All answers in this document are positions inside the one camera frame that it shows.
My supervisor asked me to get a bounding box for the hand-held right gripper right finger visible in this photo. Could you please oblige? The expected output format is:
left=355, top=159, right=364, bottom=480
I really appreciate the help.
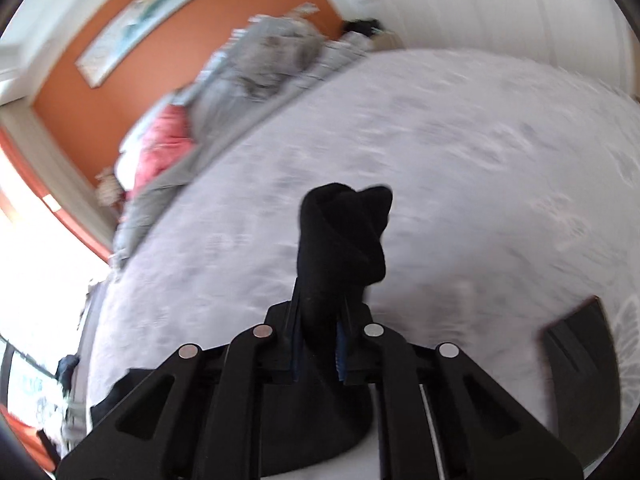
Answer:
left=336, top=305, right=585, bottom=480

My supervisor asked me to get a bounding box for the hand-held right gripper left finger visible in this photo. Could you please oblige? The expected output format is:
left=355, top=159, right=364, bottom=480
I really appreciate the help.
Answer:
left=56, top=301, right=304, bottom=480

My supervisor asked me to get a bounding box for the white patterned bedspread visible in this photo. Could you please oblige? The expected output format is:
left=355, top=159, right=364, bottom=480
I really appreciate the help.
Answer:
left=82, top=49, right=640, bottom=480

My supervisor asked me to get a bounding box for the pink pillow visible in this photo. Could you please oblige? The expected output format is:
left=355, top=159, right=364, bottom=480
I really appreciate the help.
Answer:
left=131, top=105, right=197, bottom=196

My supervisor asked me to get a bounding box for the dark flat tablet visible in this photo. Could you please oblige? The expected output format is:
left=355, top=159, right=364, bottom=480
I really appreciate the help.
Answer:
left=542, top=296, right=622, bottom=456

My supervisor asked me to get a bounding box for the grey blanket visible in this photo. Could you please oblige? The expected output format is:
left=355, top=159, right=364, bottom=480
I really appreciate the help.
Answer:
left=111, top=12, right=373, bottom=268

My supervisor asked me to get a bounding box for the dark clothes pile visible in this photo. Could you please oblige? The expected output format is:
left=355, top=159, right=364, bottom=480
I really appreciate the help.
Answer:
left=342, top=19, right=381, bottom=40

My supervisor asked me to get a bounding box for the white closet door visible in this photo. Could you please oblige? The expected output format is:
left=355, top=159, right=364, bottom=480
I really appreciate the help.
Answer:
left=305, top=0, right=640, bottom=91

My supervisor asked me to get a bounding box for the white window frame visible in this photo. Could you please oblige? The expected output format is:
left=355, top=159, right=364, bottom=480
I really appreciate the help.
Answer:
left=0, top=42, right=117, bottom=261

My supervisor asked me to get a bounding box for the framed wall picture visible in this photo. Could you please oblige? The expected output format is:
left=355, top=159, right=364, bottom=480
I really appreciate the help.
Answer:
left=75, top=0, right=236, bottom=87

